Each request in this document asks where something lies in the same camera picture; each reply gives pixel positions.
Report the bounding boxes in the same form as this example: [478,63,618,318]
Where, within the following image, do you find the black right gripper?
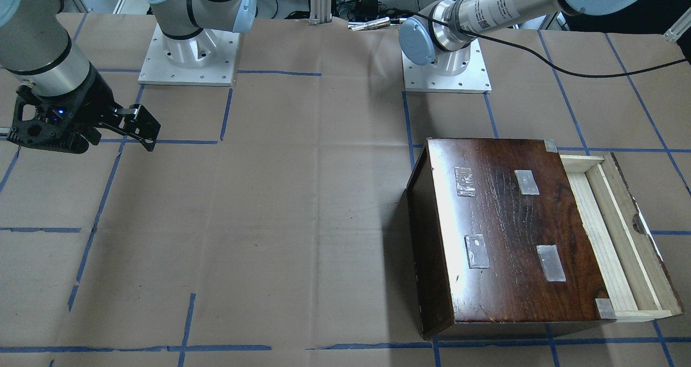
[7,67,161,154]

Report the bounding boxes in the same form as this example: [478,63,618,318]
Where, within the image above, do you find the light wooden pull-out drawer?
[561,154,684,323]

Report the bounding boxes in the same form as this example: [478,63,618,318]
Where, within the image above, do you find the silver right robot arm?
[1,0,256,154]

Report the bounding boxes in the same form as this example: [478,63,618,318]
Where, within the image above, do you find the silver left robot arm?
[399,0,638,65]

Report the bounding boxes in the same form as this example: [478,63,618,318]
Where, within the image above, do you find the dark wooden drawer box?
[405,138,615,340]

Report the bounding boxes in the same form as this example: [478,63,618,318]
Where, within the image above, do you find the grey tape patch far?
[454,166,476,198]

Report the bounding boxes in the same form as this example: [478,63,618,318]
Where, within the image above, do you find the grey tape patch with spots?
[464,234,491,269]

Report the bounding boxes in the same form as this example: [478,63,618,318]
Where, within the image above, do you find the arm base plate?
[138,26,242,87]

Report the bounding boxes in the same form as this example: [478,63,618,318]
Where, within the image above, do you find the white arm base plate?
[402,39,492,93]

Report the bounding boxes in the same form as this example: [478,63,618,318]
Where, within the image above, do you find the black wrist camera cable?
[389,8,691,79]

